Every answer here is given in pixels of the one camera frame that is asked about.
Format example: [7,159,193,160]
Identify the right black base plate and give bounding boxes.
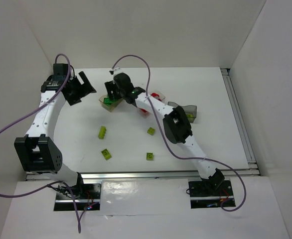
[186,180,236,209]

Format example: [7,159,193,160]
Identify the red lego pair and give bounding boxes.
[151,93,160,101]

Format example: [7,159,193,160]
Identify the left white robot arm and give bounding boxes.
[14,63,96,198]

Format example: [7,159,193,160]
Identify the orange transparent container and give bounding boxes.
[99,95,123,112]

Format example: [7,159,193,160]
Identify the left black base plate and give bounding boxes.
[53,183,102,212]

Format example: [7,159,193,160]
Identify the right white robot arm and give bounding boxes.
[105,70,225,193]

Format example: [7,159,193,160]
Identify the grey transparent container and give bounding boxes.
[181,105,197,123]

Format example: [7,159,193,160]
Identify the dark green lego attached red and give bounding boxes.
[103,98,116,105]

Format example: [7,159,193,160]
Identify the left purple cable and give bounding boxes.
[0,53,82,234]

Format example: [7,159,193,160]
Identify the clear transparent container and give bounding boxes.
[137,90,167,118]

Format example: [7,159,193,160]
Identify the aluminium rail right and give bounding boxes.
[220,68,257,164]

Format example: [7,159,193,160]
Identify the aluminium rail front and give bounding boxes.
[26,169,261,181]

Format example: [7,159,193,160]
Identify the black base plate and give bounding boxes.
[53,183,102,212]
[186,180,236,209]

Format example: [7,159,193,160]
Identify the lime lego long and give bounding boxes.
[98,126,107,139]

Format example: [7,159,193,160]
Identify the aluminium rail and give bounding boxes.
[220,68,257,164]
[26,169,261,181]

